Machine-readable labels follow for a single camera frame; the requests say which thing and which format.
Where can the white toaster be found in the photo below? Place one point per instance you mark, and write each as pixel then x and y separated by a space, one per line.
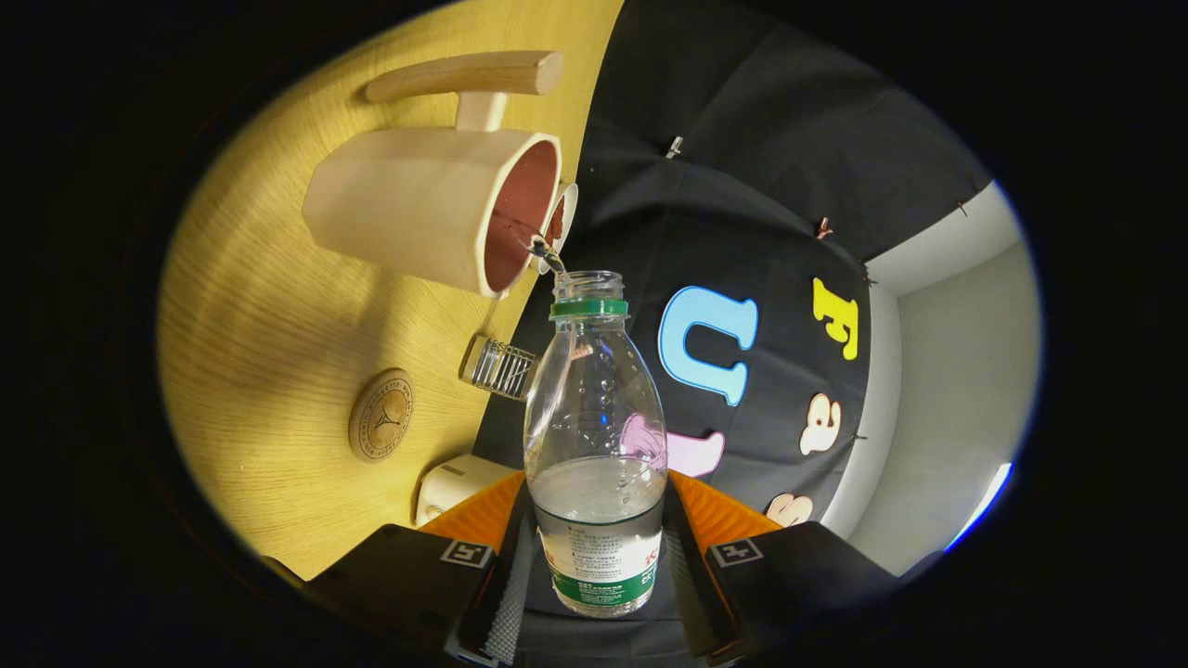
pixel 455 482

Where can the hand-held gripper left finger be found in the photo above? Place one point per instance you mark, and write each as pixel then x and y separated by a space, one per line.
pixel 408 584

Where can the white clip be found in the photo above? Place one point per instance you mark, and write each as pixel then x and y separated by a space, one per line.
pixel 674 146

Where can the white round plate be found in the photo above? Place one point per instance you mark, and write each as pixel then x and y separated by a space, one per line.
pixel 568 209

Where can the clear plastic bottle green label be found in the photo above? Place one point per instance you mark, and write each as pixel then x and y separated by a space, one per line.
pixel 594 436

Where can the wooden table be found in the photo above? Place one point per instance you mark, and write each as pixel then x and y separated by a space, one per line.
pixel 278 306

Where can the round wooden coaster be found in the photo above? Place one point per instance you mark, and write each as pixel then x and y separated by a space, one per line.
pixel 380 415

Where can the ribbed clear glass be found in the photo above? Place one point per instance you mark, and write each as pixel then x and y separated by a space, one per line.
pixel 501 368

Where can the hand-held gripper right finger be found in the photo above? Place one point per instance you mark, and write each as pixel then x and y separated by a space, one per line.
pixel 798 580

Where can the black backdrop cloth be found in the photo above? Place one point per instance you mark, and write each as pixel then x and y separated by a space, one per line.
pixel 742 186

